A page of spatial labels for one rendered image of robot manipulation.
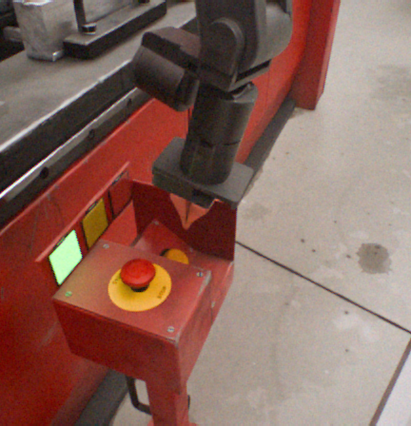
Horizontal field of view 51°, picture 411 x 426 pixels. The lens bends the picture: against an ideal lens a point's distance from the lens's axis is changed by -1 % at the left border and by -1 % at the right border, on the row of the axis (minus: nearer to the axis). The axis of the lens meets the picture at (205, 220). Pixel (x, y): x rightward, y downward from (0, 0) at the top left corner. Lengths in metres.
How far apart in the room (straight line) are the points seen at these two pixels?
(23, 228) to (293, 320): 0.99
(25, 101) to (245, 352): 0.97
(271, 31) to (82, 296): 0.34
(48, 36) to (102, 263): 0.44
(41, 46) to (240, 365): 0.98
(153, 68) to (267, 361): 1.06
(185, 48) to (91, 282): 0.28
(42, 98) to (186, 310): 0.40
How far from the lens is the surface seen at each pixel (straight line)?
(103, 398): 1.27
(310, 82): 2.54
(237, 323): 1.43
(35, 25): 0.84
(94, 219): 0.55
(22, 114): 0.68
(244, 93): 0.42
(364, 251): 1.74
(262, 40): 0.37
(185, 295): 0.50
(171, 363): 0.50
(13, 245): 0.67
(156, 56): 0.45
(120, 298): 0.50
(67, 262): 0.52
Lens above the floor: 1.17
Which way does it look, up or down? 42 degrees down
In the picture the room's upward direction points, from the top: straight up
